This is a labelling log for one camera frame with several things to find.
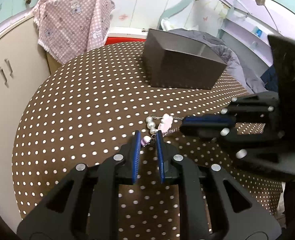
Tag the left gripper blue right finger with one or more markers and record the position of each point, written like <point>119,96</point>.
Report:
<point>212,204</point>

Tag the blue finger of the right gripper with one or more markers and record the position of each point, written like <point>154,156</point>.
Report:
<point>206,126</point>

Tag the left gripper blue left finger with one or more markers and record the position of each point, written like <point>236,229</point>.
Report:
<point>84,204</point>

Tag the grey duvet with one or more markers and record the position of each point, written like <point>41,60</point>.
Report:
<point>236,68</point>

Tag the dark metal tin box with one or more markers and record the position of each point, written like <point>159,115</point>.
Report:
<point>174,61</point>

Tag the yellow navy jacket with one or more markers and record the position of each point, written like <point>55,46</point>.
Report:
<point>270,79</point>

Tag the brown polka dot tablecloth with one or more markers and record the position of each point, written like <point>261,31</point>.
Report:
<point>90,107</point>

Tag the blue box on shelf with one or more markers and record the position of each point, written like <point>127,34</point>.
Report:
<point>258,32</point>

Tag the red storage ottoman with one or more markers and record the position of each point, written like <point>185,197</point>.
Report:
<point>120,38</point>

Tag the beige low cabinet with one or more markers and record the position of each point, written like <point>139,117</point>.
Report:
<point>23,67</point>

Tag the pink polka dot cloth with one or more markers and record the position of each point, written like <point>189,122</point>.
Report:
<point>68,28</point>

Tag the teal bunk bed frame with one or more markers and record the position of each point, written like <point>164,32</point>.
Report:
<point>233,22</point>

